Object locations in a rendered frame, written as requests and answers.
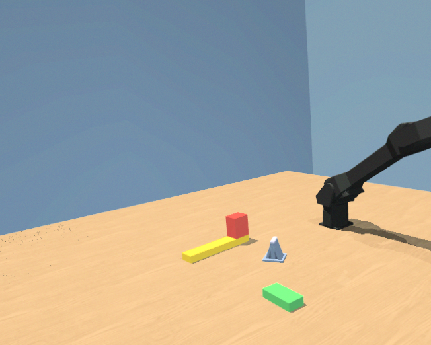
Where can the yellow bar with red block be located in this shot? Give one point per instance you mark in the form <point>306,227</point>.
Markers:
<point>237,233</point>

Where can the green rectangular block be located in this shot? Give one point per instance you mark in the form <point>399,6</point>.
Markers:
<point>282,296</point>

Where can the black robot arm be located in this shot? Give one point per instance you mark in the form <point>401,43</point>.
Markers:
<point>406,139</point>

